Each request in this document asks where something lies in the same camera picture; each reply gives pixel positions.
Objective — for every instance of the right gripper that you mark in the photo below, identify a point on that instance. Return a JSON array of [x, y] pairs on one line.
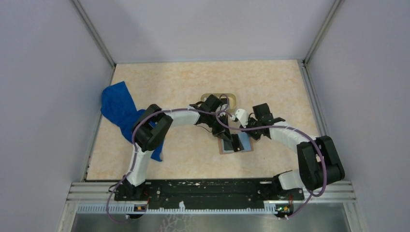
[[256, 137]]

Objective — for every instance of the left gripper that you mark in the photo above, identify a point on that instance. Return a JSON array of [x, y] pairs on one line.
[[223, 130]]

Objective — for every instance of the black card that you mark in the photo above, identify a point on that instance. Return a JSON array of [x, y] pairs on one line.
[[235, 145]]

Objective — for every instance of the tan leather card holder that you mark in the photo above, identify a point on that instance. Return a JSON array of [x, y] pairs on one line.
[[246, 141]]

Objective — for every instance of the beige oval tray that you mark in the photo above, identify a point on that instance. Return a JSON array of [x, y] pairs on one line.
[[232, 100]]

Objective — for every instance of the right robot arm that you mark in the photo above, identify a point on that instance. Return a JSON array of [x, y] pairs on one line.
[[318, 160]]

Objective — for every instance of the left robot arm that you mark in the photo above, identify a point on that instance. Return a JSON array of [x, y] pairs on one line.
[[151, 128]]

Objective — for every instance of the blue cloth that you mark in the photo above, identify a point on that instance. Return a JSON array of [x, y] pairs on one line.
[[119, 108]]

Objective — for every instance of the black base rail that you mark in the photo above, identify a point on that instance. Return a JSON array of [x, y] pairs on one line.
[[207, 194]]

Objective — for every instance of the aluminium frame rail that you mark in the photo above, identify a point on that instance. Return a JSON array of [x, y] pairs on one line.
[[98, 197]]

